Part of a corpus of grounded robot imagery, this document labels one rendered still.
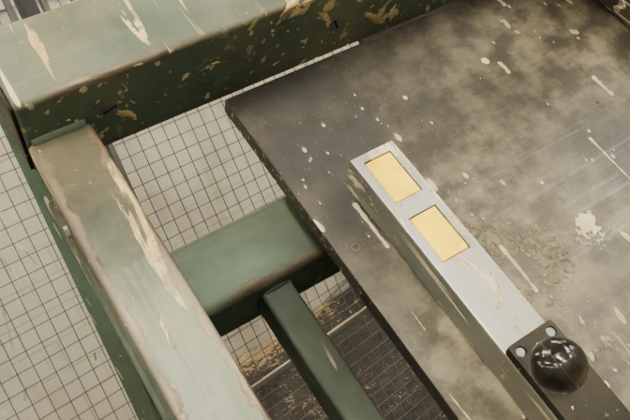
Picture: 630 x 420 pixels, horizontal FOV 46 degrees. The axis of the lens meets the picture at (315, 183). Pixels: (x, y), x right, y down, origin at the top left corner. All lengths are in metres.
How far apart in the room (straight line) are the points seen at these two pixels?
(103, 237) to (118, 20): 0.21
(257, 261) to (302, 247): 0.05
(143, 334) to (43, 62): 0.26
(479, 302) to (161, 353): 0.26
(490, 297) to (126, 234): 0.31
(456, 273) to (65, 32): 0.41
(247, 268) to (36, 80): 0.25
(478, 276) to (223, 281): 0.23
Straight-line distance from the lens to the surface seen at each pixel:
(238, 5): 0.74
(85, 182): 0.68
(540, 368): 0.52
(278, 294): 0.73
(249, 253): 0.72
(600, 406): 0.64
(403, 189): 0.69
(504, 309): 0.66
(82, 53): 0.70
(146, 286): 0.62
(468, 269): 0.66
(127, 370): 1.28
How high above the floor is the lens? 1.76
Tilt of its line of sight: 8 degrees down
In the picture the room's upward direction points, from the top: 23 degrees counter-clockwise
